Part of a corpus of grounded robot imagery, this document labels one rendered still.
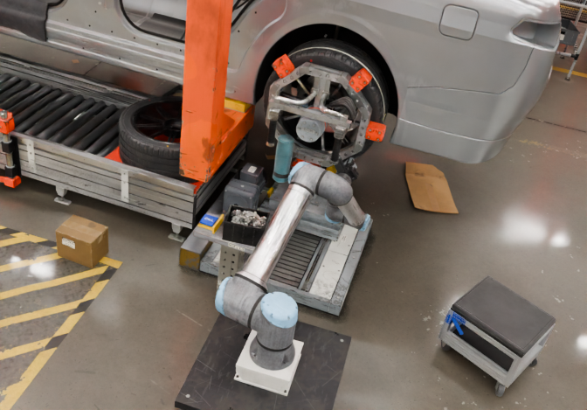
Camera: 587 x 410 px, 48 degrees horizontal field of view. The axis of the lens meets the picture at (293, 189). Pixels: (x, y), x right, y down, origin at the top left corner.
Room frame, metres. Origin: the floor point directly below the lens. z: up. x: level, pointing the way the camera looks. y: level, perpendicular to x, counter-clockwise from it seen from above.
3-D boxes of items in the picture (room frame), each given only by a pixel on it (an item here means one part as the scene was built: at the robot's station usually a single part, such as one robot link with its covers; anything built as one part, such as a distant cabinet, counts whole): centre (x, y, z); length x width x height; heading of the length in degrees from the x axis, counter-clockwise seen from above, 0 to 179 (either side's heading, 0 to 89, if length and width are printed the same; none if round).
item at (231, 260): (2.49, 0.25, 0.21); 0.10 x 0.10 x 0.42; 78
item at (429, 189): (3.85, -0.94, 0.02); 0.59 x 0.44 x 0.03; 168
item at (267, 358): (1.84, -0.02, 0.43); 0.19 x 0.19 x 0.10
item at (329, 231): (3.23, -0.10, 0.13); 0.50 x 0.36 x 0.10; 78
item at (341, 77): (3.06, -0.06, 0.85); 0.54 x 0.07 x 0.54; 78
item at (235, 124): (3.19, 0.43, 0.69); 0.52 x 0.17 x 0.35; 168
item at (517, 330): (2.38, -1.10, 0.17); 0.43 x 0.36 x 0.34; 51
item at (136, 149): (3.36, 0.75, 0.39); 0.66 x 0.66 x 0.24
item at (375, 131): (3.00, -0.37, 0.85); 0.09 x 0.08 x 0.07; 78
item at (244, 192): (3.09, 0.25, 0.26); 0.42 x 0.18 x 0.35; 168
